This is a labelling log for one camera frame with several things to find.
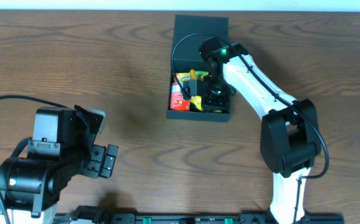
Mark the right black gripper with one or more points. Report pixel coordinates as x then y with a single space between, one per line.
217 101

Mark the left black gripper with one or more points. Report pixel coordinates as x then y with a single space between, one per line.
96 160

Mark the yellow snack packet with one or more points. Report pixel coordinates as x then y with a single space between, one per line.
196 103

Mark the green snack packet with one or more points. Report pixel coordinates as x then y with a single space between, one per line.
200 75

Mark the orange yellow biscuit packet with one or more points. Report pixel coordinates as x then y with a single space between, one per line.
184 76

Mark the red Pringles can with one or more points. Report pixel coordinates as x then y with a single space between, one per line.
177 101

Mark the dark green box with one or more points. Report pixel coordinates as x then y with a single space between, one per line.
189 33

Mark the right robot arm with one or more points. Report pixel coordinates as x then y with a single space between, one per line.
290 139

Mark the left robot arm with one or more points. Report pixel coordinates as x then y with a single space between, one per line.
62 146

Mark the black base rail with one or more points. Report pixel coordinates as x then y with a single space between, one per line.
94 215

